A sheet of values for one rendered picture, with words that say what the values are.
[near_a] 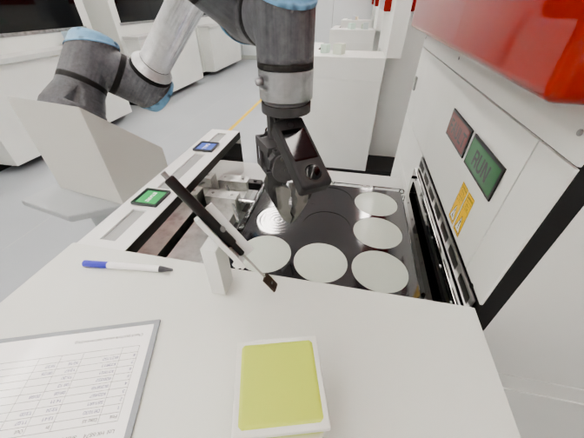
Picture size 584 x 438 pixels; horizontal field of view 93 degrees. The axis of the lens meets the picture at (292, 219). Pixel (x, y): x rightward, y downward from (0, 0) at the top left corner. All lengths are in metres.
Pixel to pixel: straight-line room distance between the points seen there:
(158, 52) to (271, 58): 0.58
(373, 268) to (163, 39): 0.77
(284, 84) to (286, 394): 0.34
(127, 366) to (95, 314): 0.10
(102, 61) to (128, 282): 0.66
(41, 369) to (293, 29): 0.47
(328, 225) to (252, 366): 0.40
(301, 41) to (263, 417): 0.38
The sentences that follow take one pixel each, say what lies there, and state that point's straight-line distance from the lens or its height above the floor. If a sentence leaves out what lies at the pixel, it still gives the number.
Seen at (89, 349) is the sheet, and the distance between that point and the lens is 0.42.
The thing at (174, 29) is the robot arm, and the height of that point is 1.23.
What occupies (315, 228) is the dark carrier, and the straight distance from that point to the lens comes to 0.60.
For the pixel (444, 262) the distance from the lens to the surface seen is 0.53.
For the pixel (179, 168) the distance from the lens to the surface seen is 0.75.
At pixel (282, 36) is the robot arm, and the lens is 0.38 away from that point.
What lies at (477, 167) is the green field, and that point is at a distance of 0.49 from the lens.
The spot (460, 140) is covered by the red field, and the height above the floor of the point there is 1.09.
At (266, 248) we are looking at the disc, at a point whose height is 0.90.
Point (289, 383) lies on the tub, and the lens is 0.27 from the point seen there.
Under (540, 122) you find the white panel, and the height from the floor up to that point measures 1.19.
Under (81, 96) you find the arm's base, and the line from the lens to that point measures 0.95.
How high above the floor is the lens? 1.28
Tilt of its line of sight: 38 degrees down
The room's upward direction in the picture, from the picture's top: straight up
